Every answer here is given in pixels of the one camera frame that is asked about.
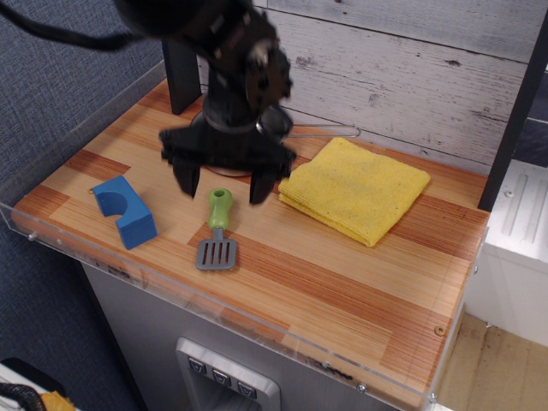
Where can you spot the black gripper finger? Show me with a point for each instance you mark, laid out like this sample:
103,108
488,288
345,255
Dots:
187,174
262,182

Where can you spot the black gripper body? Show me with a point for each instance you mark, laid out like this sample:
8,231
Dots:
190,148

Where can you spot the green handled grey spatula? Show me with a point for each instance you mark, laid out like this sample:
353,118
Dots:
218,253

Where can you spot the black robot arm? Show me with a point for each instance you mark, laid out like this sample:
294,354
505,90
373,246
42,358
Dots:
248,72

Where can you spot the yellow object at corner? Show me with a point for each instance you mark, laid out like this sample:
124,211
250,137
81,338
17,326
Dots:
54,401

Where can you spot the blue wooden arch block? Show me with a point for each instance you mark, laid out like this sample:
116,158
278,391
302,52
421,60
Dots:
135,223

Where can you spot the folded yellow cloth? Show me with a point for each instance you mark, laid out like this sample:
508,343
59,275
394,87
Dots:
359,193

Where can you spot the clear acrylic table guard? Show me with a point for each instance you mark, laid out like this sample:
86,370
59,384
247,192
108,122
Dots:
378,319

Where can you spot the grey toy fridge cabinet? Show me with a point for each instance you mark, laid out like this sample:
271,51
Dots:
147,327

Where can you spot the silver ice dispenser panel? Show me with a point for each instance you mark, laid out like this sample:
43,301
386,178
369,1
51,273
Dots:
215,382

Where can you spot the white toy sink unit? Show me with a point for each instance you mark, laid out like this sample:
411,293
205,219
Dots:
508,286

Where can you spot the steel pan with wire handle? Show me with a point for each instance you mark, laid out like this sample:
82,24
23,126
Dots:
317,130

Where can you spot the black left upright post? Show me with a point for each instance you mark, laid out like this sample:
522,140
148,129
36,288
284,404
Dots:
182,72

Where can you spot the black upright post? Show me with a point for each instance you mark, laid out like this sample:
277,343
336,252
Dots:
512,133
182,72

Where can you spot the black right upright post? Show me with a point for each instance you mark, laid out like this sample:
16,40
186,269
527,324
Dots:
512,133

